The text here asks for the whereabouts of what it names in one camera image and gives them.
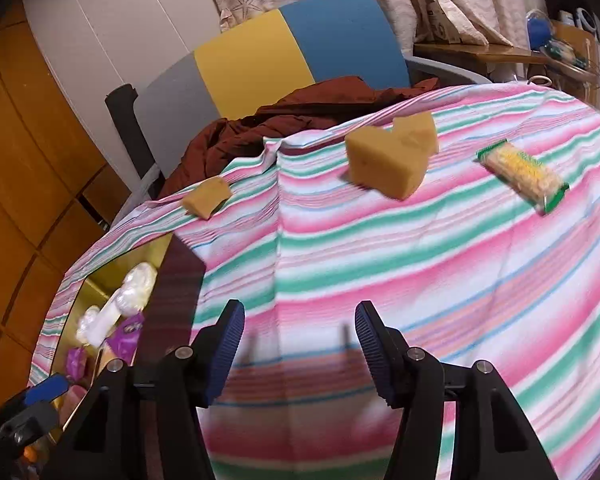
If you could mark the small yellow sponge piece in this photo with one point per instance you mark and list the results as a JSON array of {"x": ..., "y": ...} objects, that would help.
[{"x": 205, "y": 197}]

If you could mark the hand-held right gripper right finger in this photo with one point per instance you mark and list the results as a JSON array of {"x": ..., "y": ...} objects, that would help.
[{"x": 372, "y": 355}]

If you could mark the blue container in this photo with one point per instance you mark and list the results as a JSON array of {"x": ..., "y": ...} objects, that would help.
[{"x": 539, "y": 30}]

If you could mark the dark red garment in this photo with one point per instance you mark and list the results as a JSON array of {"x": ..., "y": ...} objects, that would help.
[{"x": 290, "y": 120}]

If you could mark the pink roll in clear bag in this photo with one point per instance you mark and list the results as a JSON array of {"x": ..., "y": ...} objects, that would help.
[{"x": 75, "y": 402}]

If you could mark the notched yellow sponge piece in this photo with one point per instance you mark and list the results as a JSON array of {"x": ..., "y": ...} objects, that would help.
[{"x": 420, "y": 132}]

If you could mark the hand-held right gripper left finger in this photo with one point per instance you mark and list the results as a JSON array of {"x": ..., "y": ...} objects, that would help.
[{"x": 227, "y": 350}]

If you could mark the brown cardboard box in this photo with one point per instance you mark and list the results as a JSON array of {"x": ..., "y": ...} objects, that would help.
[{"x": 575, "y": 42}]

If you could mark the yellow storage box with items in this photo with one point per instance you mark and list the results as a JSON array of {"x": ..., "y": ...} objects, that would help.
[{"x": 175, "y": 280}]

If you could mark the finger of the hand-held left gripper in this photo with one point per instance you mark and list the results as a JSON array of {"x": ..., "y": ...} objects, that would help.
[{"x": 45, "y": 390}]

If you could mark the purple snack packet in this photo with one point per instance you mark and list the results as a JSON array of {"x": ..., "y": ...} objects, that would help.
[
  {"x": 125, "y": 337},
  {"x": 76, "y": 362}
]

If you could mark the white plastic wrapped bundle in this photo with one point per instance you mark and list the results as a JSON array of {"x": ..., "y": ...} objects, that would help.
[
  {"x": 90, "y": 327},
  {"x": 137, "y": 282}
]

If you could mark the wooden wardrobe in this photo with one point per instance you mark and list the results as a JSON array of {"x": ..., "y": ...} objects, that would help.
[{"x": 30, "y": 160}]

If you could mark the large yellow sponge block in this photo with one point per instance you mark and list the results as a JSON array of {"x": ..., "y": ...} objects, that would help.
[{"x": 380, "y": 165}]

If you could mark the white round fan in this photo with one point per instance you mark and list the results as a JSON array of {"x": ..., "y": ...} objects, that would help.
[{"x": 587, "y": 17}]

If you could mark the wooden desk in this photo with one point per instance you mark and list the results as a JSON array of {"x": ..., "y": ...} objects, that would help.
[{"x": 480, "y": 52}]

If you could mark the green-edged cracker packet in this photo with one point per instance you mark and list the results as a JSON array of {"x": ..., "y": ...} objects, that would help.
[{"x": 520, "y": 172}]

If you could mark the yellow blue grey chair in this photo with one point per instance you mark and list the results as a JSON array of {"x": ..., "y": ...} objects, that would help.
[{"x": 250, "y": 60}]

